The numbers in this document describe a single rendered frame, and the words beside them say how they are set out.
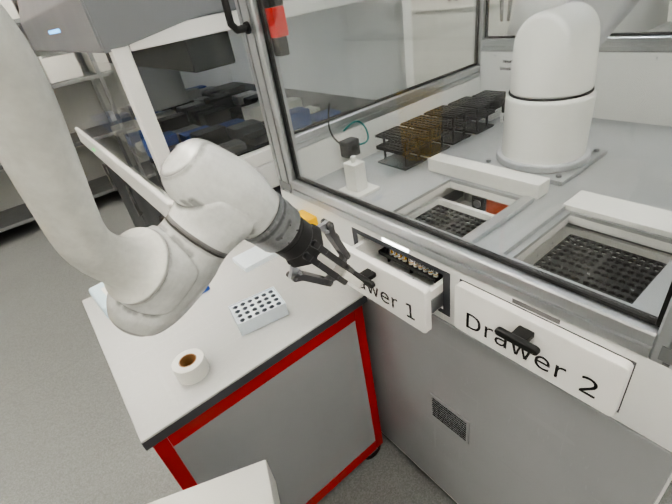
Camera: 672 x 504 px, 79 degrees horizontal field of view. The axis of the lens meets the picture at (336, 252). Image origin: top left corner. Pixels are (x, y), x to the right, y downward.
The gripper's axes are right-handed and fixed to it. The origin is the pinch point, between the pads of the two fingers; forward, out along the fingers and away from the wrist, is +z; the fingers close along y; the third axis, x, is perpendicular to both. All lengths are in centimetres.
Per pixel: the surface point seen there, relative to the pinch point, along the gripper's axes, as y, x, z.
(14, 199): -101, 416, 18
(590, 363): 8.1, -41.4, 8.6
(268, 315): -17.9, 19.3, 5.1
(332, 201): 13.8, 20.5, 3.1
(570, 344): 9.1, -38.3, 7.2
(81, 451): -117, 98, 32
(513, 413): -4.9, -30.4, 30.3
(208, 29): 41, 80, -25
